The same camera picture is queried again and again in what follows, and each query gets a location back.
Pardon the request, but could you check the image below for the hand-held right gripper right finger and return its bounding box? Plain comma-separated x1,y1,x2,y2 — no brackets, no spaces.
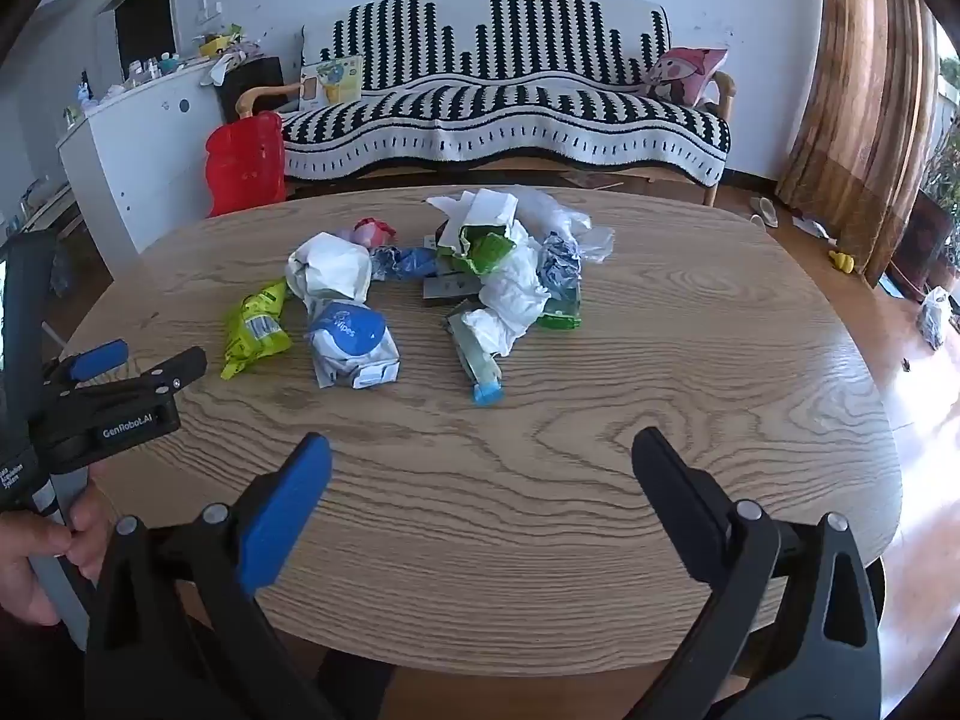
631,426,882,720

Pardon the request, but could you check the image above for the pink cushion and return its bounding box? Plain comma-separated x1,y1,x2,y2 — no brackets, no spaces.
643,47,730,107

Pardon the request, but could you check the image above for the person's left hand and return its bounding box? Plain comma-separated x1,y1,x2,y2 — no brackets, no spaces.
0,484,113,627

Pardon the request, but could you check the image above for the clear plastic bag with contents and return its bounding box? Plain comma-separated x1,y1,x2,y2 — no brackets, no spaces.
916,286,953,352

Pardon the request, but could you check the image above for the wooden sofa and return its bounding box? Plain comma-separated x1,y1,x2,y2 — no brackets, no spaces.
236,0,740,207

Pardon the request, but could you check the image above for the grey card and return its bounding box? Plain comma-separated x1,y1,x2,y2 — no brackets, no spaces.
422,270,481,308

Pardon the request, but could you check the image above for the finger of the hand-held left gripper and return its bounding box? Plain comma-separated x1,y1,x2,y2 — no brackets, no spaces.
45,340,130,391
71,346,209,421

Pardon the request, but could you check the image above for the yellow-green snack packet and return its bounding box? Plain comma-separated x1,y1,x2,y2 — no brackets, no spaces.
220,277,293,382

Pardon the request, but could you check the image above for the pile of household clutter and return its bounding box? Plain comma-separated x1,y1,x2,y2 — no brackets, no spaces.
193,22,262,62

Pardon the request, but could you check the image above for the blue white wipes packet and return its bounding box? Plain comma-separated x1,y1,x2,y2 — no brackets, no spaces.
304,300,401,391

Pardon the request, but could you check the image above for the colourful picture book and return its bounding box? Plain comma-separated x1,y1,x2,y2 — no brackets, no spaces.
298,54,365,112

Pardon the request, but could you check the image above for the white cabinet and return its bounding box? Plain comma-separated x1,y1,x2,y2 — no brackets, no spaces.
56,56,233,256

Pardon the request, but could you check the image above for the green crumpled packet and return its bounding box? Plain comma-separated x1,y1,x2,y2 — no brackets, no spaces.
457,231,518,277

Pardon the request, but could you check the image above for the packet with blue cap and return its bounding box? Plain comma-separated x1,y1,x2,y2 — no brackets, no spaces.
444,311,505,407

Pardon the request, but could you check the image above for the clear crumpled plastic bag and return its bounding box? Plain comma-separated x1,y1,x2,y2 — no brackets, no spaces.
514,187,617,265

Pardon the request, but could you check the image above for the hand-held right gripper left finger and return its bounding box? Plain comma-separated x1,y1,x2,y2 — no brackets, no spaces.
84,433,391,720

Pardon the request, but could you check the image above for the blue wrapper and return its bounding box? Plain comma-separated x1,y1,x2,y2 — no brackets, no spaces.
370,244,437,282

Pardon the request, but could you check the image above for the green white packet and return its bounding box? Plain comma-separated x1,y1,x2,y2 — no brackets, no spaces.
534,296,584,331

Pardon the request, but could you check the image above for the white green carton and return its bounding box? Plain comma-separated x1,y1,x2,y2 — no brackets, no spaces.
425,190,520,256

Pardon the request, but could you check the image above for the brown curtain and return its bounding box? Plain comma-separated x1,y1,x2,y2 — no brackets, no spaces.
776,0,938,286

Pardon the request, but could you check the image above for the dark red plant pot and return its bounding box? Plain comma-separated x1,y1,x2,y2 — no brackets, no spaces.
889,191,957,301

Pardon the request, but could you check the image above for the potted green plant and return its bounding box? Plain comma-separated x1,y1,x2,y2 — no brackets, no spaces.
919,139,960,241

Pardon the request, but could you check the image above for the row of small bottles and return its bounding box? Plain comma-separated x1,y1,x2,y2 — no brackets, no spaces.
121,52,185,87

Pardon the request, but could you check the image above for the dark patterned wrapper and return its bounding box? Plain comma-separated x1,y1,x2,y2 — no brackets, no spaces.
536,232,584,308

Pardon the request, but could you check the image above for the white crumpled paper bag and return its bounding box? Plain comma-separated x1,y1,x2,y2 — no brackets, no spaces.
285,231,374,308

